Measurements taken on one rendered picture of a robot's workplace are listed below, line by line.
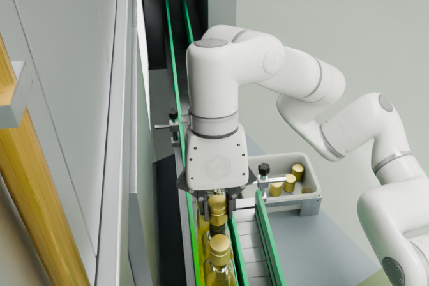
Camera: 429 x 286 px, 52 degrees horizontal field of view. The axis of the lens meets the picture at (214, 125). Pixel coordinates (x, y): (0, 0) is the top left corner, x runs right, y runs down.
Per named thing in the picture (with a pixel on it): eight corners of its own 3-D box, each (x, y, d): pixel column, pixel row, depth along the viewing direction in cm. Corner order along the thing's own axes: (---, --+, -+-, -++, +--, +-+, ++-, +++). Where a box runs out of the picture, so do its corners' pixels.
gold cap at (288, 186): (292, 182, 135) (293, 172, 132) (295, 191, 132) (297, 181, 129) (281, 184, 135) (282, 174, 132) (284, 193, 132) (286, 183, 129)
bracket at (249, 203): (225, 214, 120) (225, 198, 116) (259, 210, 121) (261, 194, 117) (227, 225, 118) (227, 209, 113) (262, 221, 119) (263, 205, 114)
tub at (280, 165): (232, 177, 139) (233, 157, 133) (302, 170, 141) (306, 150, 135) (242, 222, 126) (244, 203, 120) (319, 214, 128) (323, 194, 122)
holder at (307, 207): (216, 180, 138) (216, 162, 133) (301, 171, 141) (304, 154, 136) (224, 225, 126) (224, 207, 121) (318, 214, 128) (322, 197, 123)
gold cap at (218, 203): (206, 210, 80) (205, 195, 77) (225, 209, 80) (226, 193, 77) (208, 226, 77) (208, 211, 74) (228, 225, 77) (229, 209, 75)
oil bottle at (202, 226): (197, 260, 103) (195, 202, 88) (221, 258, 103) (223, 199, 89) (200, 283, 98) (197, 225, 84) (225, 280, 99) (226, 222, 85)
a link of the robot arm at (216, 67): (244, 22, 73) (292, 31, 67) (245, 82, 78) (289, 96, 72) (174, 41, 64) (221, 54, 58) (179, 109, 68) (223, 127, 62)
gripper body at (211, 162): (182, 133, 65) (187, 196, 70) (251, 127, 66) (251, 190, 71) (180, 112, 72) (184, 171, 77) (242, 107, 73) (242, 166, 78)
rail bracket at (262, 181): (218, 199, 116) (219, 166, 107) (281, 192, 117) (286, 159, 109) (220, 208, 113) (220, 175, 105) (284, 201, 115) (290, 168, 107)
